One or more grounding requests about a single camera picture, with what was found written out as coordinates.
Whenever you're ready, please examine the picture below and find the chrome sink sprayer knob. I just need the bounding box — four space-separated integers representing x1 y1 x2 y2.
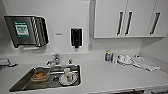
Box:
68 58 74 66

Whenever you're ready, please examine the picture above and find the blue labelled bottle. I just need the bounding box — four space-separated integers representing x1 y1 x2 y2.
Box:
104 50 112 63

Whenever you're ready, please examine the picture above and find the chrome sink faucet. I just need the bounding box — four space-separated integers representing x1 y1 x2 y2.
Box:
46 53 62 67

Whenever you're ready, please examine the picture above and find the white printed cup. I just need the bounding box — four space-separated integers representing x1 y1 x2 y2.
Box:
63 67 75 83

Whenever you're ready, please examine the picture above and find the white plate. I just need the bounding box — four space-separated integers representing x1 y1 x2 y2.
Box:
59 73 80 86

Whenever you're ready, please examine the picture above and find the orange bowl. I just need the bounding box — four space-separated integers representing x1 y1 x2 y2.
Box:
31 69 52 83

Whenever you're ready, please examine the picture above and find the steel paper towel dispenser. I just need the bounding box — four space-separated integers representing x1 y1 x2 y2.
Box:
3 14 50 49

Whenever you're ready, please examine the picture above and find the white folded towel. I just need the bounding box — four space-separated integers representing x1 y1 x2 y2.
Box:
131 55 162 73

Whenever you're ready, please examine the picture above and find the stainless steel sink basin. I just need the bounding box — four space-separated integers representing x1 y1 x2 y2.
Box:
8 63 82 93

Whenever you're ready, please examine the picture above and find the dish drying rack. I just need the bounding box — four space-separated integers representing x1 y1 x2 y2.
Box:
0 58 18 68

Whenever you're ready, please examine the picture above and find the white narrow drawer unit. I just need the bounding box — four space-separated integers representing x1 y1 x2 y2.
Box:
149 87 168 94

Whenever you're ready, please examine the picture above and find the white wall outlet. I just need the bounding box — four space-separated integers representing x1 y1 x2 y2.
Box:
88 43 94 51

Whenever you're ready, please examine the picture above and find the black wall soap dispenser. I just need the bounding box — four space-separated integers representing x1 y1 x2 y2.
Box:
69 27 84 50

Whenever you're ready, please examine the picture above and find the small wall label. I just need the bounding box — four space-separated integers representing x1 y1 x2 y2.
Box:
54 32 64 36

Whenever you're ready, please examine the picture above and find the white three-door wall cabinet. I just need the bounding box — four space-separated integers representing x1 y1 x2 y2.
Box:
90 0 168 39

